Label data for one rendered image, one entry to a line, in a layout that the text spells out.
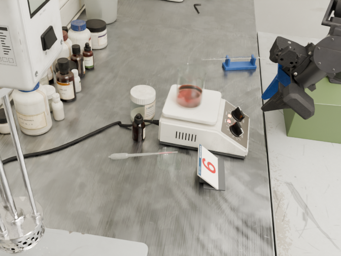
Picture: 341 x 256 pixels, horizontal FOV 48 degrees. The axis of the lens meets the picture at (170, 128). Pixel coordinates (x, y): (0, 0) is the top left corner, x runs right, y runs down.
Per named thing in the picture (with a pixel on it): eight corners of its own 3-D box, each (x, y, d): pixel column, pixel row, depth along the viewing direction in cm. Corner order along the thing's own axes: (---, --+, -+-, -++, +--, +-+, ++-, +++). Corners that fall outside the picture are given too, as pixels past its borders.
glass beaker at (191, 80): (175, 93, 88) (178, 61, 82) (203, 97, 88) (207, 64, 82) (172, 112, 82) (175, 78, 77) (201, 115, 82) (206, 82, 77)
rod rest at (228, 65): (252, 63, 118) (254, 53, 116) (256, 69, 115) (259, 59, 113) (222, 64, 116) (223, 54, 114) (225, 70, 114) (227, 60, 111)
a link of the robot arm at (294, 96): (333, 41, 75) (312, 21, 74) (347, 95, 62) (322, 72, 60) (299, 66, 80) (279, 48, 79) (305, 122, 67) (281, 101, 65)
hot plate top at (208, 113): (221, 94, 90) (222, 91, 89) (216, 126, 80) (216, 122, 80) (171, 86, 91) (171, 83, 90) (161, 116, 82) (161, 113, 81)
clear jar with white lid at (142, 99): (125, 121, 92) (125, 93, 87) (138, 108, 96) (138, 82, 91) (146, 129, 90) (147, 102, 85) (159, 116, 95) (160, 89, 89)
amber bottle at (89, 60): (84, 64, 111) (82, 39, 106) (95, 65, 111) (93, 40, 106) (82, 69, 109) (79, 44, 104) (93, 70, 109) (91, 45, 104)
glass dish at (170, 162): (155, 154, 84) (155, 147, 83) (179, 153, 85) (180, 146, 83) (157, 172, 80) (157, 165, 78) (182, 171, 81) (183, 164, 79)
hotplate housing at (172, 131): (247, 125, 94) (254, 98, 89) (245, 161, 84) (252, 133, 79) (160, 109, 97) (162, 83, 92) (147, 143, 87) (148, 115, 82)
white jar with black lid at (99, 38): (82, 48, 118) (80, 26, 114) (89, 38, 124) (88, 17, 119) (103, 51, 118) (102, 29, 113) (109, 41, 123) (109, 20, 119)
